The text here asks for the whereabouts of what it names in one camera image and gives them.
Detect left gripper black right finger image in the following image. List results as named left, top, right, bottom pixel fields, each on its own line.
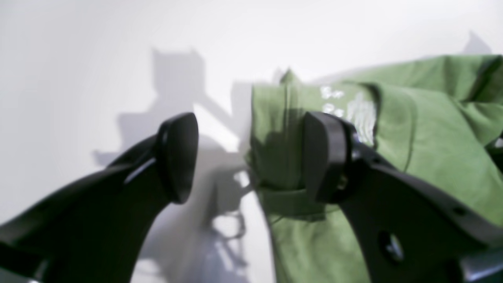
left=302, top=112, right=502, bottom=283

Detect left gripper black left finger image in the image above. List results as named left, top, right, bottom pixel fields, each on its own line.
left=0, top=112, right=199, bottom=283

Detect green T-shirt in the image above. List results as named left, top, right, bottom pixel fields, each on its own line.
left=247, top=54, right=502, bottom=283

